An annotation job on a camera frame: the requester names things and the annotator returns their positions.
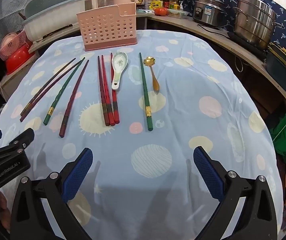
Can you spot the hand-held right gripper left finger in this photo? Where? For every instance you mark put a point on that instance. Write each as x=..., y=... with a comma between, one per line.
x=79, y=175

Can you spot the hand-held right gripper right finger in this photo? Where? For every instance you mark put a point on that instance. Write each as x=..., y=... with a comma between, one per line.
x=208, y=175

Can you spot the green chopstick with gold band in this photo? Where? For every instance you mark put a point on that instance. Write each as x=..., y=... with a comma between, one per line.
x=50, y=110
x=148, y=112

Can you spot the dark red wavy chopstick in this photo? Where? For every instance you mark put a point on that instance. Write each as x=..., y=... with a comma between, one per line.
x=65, y=120

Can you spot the bright red banded chopstick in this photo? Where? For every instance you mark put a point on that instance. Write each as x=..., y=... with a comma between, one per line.
x=115, y=110
x=110, y=110

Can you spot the gold flower-shaped spoon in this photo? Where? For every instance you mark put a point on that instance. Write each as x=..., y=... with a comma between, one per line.
x=156, y=85

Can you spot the white floral ceramic spoon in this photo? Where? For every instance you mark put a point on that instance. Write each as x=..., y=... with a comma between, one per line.
x=120, y=60

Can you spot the pink perforated utensil holder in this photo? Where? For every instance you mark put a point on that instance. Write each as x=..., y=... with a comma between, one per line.
x=105, y=27

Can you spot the person's left hand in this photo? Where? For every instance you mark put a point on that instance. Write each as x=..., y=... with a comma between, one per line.
x=3, y=210

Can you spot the small wooden cabinet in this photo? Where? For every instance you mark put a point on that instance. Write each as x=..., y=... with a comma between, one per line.
x=10, y=82

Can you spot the light blue patterned tablecloth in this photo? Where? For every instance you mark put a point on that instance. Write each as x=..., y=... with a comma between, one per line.
x=173, y=105

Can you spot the red plastic basin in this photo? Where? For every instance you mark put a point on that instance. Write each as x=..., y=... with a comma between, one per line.
x=17, y=61

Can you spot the pink plastic basket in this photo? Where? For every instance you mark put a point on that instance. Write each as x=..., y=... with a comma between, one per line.
x=17, y=43

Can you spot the pink round lid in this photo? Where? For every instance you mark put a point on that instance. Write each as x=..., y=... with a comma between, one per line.
x=7, y=40

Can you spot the grey patterned curtain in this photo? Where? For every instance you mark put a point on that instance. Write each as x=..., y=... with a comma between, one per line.
x=0, y=17

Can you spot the grey curved counter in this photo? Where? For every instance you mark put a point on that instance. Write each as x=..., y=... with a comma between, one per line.
x=233, y=47

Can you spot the white dish drainer teal lid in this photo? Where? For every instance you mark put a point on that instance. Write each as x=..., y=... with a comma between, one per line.
x=47, y=12

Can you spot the black induction cooker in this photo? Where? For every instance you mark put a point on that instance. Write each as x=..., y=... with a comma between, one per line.
x=245, y=45

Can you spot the white electric kettle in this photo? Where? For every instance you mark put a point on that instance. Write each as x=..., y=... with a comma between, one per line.
x=95, y=0

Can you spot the steel steamer pot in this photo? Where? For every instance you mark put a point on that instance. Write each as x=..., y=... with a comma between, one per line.
x=253, y=22

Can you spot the steel rice cooker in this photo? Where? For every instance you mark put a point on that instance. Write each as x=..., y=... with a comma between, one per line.
x=208, y=11

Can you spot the clear food container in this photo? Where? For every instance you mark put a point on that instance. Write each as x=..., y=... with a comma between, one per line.
x=179, y=13

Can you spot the red tomato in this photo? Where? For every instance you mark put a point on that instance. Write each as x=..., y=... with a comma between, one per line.
x=161, y=11

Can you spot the yellow box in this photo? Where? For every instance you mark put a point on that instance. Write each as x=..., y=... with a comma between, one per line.
x=157, y=4

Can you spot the gold white tin can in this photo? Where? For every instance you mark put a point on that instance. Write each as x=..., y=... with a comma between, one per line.
x=148, y=2

